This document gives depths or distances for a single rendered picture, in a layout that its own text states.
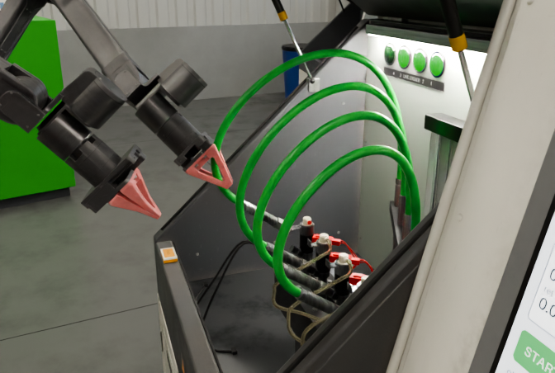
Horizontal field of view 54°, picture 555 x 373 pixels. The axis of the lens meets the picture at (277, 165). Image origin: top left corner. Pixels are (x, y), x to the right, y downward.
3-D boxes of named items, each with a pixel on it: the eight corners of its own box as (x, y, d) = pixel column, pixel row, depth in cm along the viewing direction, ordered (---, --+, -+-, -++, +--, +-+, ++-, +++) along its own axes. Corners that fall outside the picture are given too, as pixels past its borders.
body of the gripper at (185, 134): (212, 138, 101) (183, 109, 100) (208, 142, 91) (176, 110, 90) (187, 162, 101) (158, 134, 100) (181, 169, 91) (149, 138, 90)
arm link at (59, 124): (37, 128, 79) (25, 137, 74) (69, 95, 79) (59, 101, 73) (75, 160, 81) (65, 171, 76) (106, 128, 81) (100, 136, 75)
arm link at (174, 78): (138, 103, 104) (111, 81, 96) (181, 60, 104) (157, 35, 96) (171, 140, 98) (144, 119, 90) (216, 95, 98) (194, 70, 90)
